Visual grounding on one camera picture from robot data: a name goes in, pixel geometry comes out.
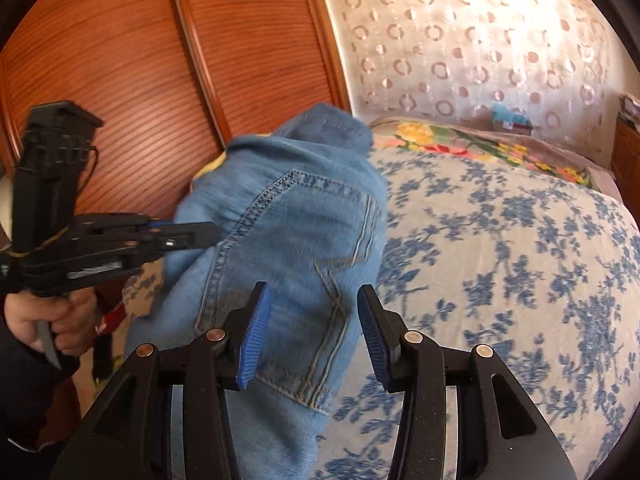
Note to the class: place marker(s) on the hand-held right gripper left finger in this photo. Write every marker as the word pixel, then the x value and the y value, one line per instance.
pixel 255 340

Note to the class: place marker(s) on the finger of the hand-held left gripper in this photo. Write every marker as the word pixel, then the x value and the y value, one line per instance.
pixel 157 223
pixel 190 240

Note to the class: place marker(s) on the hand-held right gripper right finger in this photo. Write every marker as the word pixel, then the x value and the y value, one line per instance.
pixel 372 330

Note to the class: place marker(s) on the blue denim pants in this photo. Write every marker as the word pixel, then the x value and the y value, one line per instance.
pixel 290 240

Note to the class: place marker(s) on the person's left forearm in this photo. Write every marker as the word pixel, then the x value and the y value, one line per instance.
pixel 30 400

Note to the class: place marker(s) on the person's left hand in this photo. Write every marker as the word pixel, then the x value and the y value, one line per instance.
pixel 75 320

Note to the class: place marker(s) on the yellow plush toy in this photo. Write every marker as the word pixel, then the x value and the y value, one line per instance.
pixel 212 165

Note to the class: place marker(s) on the red and yellow printed blanket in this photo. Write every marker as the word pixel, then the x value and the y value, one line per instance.
pixel 112 320

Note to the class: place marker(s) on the blue floral bedsheet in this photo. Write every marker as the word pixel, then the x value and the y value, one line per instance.
pixel 500 285

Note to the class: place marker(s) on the colourful floral blanket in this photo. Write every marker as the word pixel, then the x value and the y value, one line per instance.
pixel 475 152

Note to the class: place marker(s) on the cardboard box with blue cloth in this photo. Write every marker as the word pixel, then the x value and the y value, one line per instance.
pixel 511 121

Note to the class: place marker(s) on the wooden cabinet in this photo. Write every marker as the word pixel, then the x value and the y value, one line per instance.
pixel 627 160

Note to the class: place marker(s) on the circle-patterned sheer curtain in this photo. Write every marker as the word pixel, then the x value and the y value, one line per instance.
pixel 475 35

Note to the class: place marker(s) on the clutter of papers and boxes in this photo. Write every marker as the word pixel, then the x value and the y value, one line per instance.
pixel 630 112

